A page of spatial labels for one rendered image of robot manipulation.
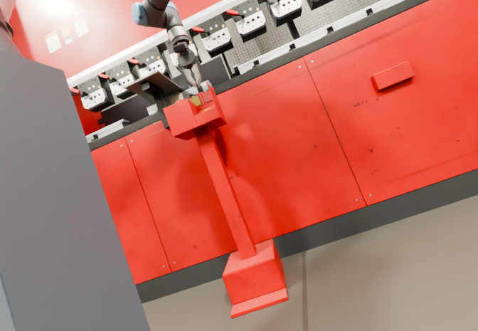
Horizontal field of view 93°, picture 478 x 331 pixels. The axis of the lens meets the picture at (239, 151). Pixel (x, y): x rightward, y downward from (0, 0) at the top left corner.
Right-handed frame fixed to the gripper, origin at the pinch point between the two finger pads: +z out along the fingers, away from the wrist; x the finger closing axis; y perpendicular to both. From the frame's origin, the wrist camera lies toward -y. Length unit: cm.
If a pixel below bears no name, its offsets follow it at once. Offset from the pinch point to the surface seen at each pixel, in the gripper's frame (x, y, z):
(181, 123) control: 10.4, -6.5, 13.4
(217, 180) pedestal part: 6.2, -3.8, 39.3
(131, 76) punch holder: 38, 34, -31
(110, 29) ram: 41, 37, -62
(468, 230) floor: -66, -15, 83
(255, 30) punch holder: -35, 31, -24
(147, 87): 23.4, 9.7, -11.0
